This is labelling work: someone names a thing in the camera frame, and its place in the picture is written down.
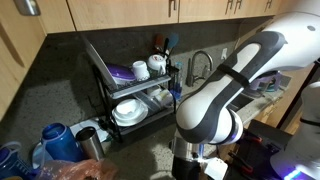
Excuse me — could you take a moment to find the stainless steel tumbler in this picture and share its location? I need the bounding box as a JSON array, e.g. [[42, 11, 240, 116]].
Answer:
[[75, 126, 106, 162]]

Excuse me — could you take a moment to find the black equipment cart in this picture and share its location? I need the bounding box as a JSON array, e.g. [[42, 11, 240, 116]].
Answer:
[[229, 119, 294, 180]]

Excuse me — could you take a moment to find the white ceramic bowl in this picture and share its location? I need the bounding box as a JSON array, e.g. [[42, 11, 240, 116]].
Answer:
[[114, 98, 143, 118]]

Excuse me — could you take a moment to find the blue spatula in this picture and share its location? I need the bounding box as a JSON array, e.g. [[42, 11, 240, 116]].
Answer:
[[163, 33, 180, 56]]

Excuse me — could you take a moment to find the pink plastic bag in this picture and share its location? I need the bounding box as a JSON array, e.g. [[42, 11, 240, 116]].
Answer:
[[33, 158, 118, 180]]

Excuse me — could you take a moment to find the black two-tier dish rack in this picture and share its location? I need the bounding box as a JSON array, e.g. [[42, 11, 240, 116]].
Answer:
[[91, 63, 181, 144]]

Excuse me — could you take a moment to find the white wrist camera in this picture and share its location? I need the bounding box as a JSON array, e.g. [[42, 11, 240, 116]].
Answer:
[[203, 157, 229, 180]]

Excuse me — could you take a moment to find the blue water bottle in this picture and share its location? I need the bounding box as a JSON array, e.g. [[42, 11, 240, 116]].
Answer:
[[40, 122, 84, 164]]

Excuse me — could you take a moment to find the white flat board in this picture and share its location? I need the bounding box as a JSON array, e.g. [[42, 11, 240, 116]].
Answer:
[[68, 117, 113, 143]]

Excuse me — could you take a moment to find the black clamp with red handle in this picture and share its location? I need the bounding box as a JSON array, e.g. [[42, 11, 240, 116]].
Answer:
[[241, 129, 264, 145], [228, 151, 254, 174]]

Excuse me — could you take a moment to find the large gray cutting board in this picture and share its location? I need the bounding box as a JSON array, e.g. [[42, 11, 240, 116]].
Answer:
[[81, 34, 119, 91]]

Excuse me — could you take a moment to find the brushed steel cabinet handle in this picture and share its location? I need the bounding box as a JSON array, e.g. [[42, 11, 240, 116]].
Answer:
[[13, 0, 42, 17]]

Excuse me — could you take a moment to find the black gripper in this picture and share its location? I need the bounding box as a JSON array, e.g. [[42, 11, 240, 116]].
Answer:
[[171, 154, 203, 180]]

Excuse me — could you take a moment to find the curved metal faucet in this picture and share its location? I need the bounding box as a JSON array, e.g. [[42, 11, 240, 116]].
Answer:
[[185, 49, 215, 88]]

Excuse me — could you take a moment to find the white mug with red print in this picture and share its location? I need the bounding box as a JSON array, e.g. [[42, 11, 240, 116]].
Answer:
[[147, 54, 168, 76]]

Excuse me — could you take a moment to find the black metal post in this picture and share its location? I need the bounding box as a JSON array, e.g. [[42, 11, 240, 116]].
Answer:
[[276, 59, 320, 130]]

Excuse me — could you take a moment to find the blue handled utensil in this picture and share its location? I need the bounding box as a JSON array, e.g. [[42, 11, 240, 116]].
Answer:
[[171, 61, 184, 101]]

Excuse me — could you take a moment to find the white wall outlet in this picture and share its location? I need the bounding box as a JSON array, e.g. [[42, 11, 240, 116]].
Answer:
[[220, 47, 229, 61]]

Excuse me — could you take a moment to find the light gray small mat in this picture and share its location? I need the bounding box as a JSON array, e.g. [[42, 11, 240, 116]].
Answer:
[[279, 74, 293, 89]]

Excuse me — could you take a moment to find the light wooden wall cabinet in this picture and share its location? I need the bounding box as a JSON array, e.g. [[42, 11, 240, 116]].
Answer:
[[0, 0, 48, 119], [36, 0, 291, 35]]

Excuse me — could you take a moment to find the purple bowl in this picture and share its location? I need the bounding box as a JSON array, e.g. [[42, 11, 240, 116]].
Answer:
[[106, 63, 137, 84]]

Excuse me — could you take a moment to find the red spatula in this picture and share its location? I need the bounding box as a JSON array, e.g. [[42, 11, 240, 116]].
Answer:
[[153, 33, 165, 54]]

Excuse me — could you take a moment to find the black utensil caddy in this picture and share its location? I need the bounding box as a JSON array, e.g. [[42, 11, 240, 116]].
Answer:
[[167, 64, 184, 101]]

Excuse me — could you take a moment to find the white plate stack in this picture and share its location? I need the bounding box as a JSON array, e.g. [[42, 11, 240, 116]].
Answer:
[[111, 99, 149, 128]]

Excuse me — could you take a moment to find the stainless steel sink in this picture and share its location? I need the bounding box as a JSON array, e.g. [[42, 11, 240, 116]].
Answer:
[[228, 91, 254, 113]]

